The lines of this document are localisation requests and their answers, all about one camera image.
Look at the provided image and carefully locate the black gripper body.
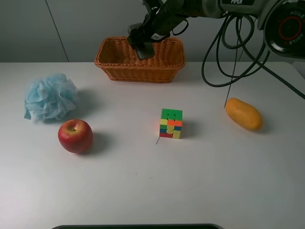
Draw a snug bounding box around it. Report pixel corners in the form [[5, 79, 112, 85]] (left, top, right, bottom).
[[142, 0, 187, 39]]

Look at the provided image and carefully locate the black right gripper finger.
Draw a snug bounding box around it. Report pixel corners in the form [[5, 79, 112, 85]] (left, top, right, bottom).
[[140, 33, 164, 49]]

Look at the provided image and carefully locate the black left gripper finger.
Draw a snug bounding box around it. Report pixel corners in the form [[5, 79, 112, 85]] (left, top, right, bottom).
[[127, 23, 145, 44]]

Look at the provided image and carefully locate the grey and blue eraser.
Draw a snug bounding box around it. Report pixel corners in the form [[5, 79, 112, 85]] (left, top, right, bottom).
[[135, 42, 154, 60]]

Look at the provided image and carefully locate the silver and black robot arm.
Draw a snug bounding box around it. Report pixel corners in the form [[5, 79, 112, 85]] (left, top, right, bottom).
[[127, 0, 305, 60]]

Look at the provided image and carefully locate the brown wicker basket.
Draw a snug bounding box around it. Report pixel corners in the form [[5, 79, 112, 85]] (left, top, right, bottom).
[[94, 37, 185, 83]]

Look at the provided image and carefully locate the multicoloured puzzle cube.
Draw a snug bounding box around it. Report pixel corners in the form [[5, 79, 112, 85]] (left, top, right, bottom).
[[159, 108, 183, 139]]

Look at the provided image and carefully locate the light blue bath loofah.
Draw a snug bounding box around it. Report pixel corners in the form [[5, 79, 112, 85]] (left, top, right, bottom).
[[24, 73, 78, 121]]

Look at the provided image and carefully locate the red apple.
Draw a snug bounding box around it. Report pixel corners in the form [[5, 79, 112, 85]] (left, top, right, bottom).
[[58, 119, 93, 154]]

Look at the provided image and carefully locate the orange mango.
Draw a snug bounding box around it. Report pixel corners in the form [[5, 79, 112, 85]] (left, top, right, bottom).
[[225, 98, 263, 131]]

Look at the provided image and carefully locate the black cable bundle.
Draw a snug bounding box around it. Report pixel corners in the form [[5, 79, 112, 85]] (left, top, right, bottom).
[[201, 10, 305, 107]]

